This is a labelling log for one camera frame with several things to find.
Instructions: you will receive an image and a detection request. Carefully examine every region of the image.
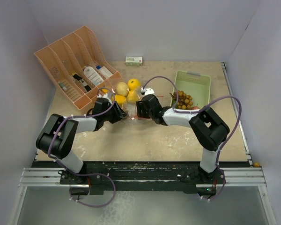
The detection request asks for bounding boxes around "yellow fake pear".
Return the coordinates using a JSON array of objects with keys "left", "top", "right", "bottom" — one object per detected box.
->
[{"left": 126, "top": 90, "right": 140, "bottom": 104}]

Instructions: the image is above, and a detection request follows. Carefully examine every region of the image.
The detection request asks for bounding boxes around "fake brown grape bunch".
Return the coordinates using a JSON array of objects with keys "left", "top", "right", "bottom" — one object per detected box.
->
[{"left": 170, "top": 90, "right": 193, "bottom": 110}]

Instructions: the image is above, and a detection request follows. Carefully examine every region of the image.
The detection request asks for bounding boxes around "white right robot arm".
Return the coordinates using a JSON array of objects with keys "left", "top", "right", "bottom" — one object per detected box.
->
[{"left": 136, "top": 94, "right": 230, "bottom": 183}]

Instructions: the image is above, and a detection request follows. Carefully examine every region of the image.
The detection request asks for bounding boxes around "small loose brown grape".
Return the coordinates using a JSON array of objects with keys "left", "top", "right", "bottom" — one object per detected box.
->
[{"left": 253, "top": 162, "right": 260, "bottom": 167}]

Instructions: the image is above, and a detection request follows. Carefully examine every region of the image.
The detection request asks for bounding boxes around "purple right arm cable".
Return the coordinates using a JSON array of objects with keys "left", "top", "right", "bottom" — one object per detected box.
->
[{"left": 142, "top": 76, "right": 243, "bottom": 201}]

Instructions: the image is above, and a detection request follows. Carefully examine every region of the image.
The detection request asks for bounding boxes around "yellow fake lemon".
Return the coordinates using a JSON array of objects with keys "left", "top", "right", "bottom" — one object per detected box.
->
[{"left": 127, "top": 78, "right": 141, "bottom": 90}]

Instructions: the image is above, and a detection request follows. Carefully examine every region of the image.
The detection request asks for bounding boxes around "beige fake potato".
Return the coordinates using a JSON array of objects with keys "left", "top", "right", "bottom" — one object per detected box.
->
[{"left": 116, "top": 82, "right": 129, "bottom": 97}]

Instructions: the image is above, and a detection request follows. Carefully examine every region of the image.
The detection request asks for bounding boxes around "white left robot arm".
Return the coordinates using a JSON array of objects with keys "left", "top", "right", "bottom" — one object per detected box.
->
[{"left": 36, "top": 97, "right": 128, "bottom": 184}]

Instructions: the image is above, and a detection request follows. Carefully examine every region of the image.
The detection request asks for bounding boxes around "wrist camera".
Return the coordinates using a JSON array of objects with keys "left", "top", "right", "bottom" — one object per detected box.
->
[
  {"left": 97, "top": 92, "right": 114, "bottom": 104},
  {"left": 140, "top": 87, "right": 155, "bottom": 96}
]

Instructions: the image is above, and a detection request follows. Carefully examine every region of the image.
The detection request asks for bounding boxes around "small clear vial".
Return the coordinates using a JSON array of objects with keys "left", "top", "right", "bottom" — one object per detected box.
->
[{"left": 58, "top": 82, "right": 67, "bottom": 91}]

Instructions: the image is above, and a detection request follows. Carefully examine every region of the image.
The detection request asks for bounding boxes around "yellow fake pepper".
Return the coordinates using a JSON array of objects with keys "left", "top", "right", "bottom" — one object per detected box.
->
[{"left": 115, "top": 95, "right": 126, "bottom": 106}]

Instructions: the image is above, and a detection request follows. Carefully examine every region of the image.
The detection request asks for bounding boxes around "green perforated plastic basket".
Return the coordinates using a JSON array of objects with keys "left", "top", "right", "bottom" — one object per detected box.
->
[{"left": 171, "top": 71, "right": 211, "bottom": 109}]

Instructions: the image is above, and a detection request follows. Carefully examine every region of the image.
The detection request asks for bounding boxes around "pink plastic file organizer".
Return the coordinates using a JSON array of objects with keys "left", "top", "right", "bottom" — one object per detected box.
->
[{"left": 34, "top": 26, "right": 122, "bottom": 114}]

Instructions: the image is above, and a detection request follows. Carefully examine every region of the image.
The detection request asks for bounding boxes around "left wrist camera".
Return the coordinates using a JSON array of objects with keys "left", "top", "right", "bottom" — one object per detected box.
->
[{"left": 97, "top": 92, "right": 114, "bottom": 104}]

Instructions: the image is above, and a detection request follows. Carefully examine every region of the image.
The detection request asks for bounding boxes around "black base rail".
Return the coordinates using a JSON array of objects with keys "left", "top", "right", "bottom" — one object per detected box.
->
[{"left": 58, "top": 161, "right": 226, "bottom": 196}]

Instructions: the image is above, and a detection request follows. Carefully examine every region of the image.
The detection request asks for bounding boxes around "black yellow tool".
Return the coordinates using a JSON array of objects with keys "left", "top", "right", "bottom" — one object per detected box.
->
[{"left": 72, "top": 73, "right": 92, "bottom": 93}]

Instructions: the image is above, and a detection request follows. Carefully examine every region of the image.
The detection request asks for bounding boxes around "clear zip bag brown food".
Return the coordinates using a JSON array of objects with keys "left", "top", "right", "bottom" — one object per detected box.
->
[{"left": 121, "top": 93, "right": 164, "bottom": 121}]

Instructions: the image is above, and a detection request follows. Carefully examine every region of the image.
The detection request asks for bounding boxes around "white lotion bottle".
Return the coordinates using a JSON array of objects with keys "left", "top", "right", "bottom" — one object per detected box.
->
[{"left": 83, "top": 66, "right": 104, "bottom": 86}]

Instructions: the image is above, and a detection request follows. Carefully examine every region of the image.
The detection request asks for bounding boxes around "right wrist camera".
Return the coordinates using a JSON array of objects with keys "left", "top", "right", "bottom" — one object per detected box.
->
[{"left": 140, "top": 87, "right": 155, "bottom": 96}]

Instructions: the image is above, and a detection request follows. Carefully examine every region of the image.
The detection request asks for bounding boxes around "small green white box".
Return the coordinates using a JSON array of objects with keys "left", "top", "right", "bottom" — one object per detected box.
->
[{"left": 125, "top": 56, "right": 143, "bottom": 66}]

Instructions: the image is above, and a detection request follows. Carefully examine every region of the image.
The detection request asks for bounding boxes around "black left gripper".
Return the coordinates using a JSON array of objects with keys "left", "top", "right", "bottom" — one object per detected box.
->
[{"left": 102, "top": 101, "right": 127, "bottom": 123}]

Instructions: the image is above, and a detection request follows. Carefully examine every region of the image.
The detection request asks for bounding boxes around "white blue cap tube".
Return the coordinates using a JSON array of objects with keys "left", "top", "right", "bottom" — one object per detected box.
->
[{"left": 96, "top": 65, "right": 113, "bottom": 79}]

